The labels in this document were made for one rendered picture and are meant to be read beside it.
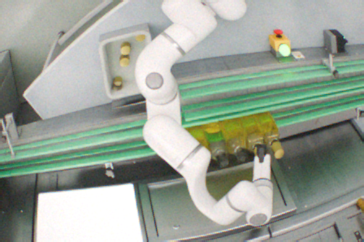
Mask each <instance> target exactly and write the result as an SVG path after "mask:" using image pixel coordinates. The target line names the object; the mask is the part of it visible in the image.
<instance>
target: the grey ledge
mask: <svg viewBox="0 0 364 242"><path fill-rule="evenodd" d="M352 118H355V119H357V112H356V110H355V108H353V109H351V110H345V111H342V112H338V113H335V114H333V115H326V116H323V117H320V118H317V119H310V120H307V121H304V122H301V123H295V124H293V125H288V126H285V127H279V138H280V139H281V138H285V137H288V136H292V135H295V134H297V133H300V132H306V131H310V130H314V129H317V128H320V127H324V126H327V125H330V124H333V123H339V122H341V121H344V120H346V119H352Z"/></svg>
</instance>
